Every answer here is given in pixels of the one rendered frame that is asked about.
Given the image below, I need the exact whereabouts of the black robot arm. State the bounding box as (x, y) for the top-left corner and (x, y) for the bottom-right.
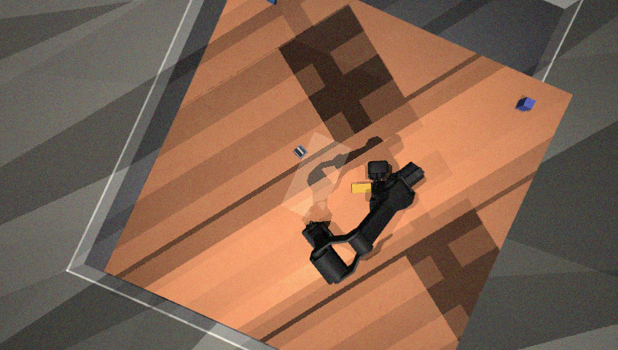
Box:
(301, 162), (425, 285)

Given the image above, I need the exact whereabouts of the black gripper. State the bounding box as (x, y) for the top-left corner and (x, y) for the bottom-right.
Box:
(368, 160), (388, 211)

